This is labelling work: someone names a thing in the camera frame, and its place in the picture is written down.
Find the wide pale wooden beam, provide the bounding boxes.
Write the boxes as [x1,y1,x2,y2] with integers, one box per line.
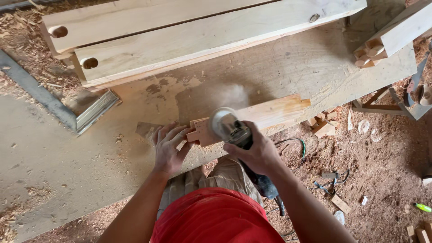
[72,0,368,92]

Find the red shirt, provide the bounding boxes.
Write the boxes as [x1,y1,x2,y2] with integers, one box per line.
[150,187,287,243]

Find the beige trousers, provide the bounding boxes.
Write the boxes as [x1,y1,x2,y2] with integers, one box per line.
[156,156,264,221]

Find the small wooden blocks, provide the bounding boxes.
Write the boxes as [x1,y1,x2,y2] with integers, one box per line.
[406,221,432,243]

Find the wooden trestle stand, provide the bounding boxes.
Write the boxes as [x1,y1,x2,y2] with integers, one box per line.
[352,84,432,121]

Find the flat wooden block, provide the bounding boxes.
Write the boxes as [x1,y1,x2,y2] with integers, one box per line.
[331,195,351,214]

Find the wooden workpiece with tenon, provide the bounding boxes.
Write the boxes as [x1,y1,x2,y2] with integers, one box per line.
[186,93,312,148]

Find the black angle grinder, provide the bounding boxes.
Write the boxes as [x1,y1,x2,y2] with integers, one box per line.
[207,107,286,217]

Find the long pale wooden beam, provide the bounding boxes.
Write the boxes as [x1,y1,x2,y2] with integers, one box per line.
[40,0,282,56]

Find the grey aluminium frame profile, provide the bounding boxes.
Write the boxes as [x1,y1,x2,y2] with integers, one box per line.
[0,49,121,136]

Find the person's left hand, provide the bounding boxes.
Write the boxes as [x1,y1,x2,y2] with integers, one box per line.
[152,121,195,176]

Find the black grinder power cable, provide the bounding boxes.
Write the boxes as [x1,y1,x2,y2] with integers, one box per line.
[265,196,299,242]

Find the grey plug with cable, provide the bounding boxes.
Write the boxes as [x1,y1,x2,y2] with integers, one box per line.
[308,169,350,197]

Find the wooden beam with peg ends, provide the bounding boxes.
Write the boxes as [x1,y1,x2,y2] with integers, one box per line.
[353,0,432,69]

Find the green and black cable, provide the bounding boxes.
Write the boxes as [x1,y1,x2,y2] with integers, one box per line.
[274,138,306,170]

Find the pile of wood offcuts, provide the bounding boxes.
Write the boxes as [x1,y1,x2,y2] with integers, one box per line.
[305,110,339,138]

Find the person's right hand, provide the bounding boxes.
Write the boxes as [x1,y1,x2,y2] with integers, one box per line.
[223,121,285,177]

